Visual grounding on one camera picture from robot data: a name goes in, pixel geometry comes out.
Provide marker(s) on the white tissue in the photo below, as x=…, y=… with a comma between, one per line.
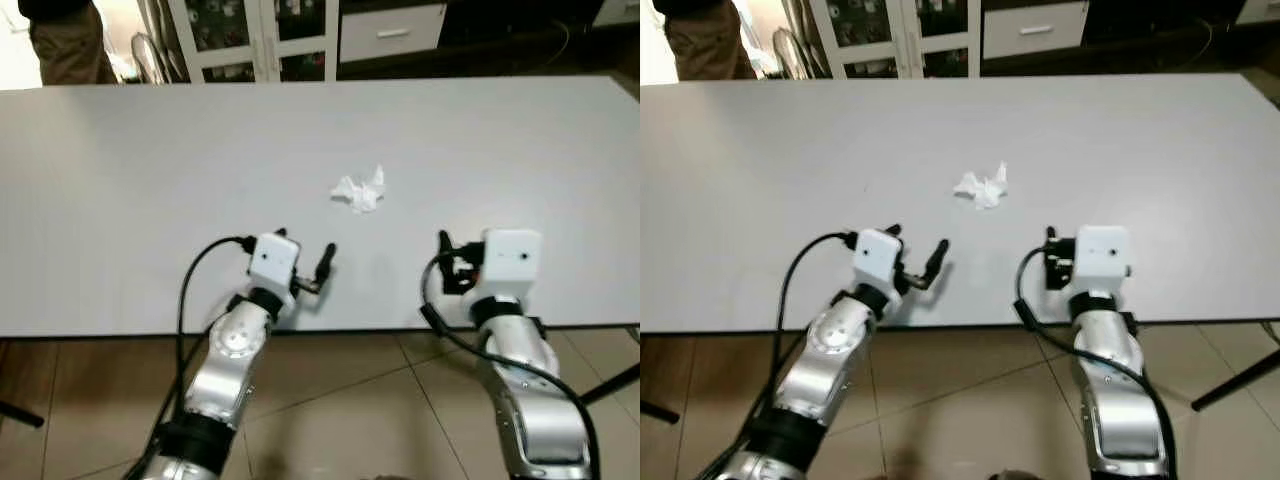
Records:
x=985, y=190
x=362, y=192

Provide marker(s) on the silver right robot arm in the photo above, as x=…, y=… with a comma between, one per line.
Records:
x=525, y=400
x=1110, y=370

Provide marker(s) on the white glass-door cabinet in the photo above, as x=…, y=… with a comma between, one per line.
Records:
x=905, y=40
x=262, y=40

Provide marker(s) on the slanted black table leg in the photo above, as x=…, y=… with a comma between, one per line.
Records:
x=1235, y=378
x=658, y=411
x=20, y=413
x=610, y=385

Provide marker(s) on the person in brown trousers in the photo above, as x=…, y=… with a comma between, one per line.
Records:
x=710, y=40
x=70, y=45

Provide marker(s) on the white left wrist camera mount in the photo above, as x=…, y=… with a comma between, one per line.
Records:
x=875, y=255
x=270, y=260

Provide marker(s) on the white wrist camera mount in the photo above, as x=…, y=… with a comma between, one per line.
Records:
x=875, y=255
x=512, y=258
x=270, y=260
x=1103, y=255

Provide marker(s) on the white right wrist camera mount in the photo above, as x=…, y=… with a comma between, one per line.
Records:
x=1103, y=255
x=512, y=258

